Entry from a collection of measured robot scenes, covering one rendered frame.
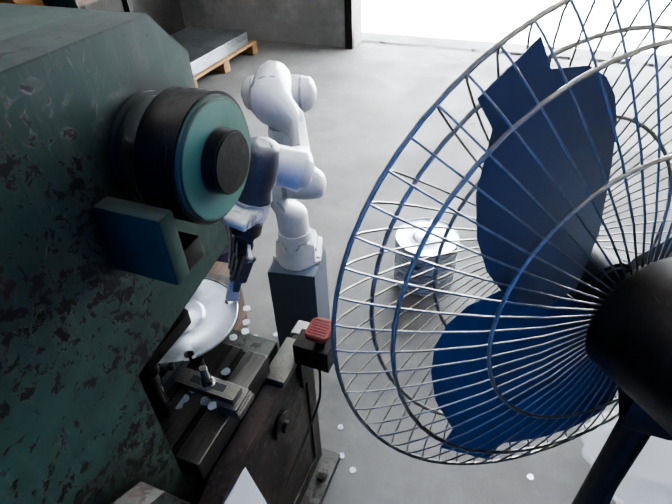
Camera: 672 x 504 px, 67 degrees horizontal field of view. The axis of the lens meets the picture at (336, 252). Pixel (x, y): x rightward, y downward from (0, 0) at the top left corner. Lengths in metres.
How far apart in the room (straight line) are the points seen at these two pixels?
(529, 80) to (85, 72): 0.51
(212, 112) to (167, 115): 0.06
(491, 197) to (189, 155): 0.40
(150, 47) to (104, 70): 0.09
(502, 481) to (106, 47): 1.69
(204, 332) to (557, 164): 0.94
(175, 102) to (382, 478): 1.47
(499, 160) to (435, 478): 1.55
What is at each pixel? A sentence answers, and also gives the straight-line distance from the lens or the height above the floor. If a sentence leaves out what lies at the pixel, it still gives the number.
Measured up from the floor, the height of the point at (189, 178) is 1.34.
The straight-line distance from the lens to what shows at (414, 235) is 2.36.
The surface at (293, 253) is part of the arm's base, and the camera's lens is 1.83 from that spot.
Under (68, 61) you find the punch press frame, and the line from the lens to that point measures 0.69.
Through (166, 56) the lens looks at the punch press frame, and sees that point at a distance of 0.82.
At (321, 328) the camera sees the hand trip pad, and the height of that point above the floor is 0.76.
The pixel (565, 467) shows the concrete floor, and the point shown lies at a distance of 2.01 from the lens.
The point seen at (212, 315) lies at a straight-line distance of 1.28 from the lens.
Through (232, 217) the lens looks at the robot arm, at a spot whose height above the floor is 1.06.
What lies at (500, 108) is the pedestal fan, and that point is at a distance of 0.42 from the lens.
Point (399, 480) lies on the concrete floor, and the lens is 1.87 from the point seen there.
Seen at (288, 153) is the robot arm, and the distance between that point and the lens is 1.18.
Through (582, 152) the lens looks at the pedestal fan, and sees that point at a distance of 0.53.
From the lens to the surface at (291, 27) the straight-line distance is 5.94.
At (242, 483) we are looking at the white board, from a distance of 1.26.
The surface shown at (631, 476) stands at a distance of 1.88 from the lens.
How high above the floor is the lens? 1.67
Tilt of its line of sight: 39 degrees down
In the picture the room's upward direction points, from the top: 3 degrees counter-clockwise
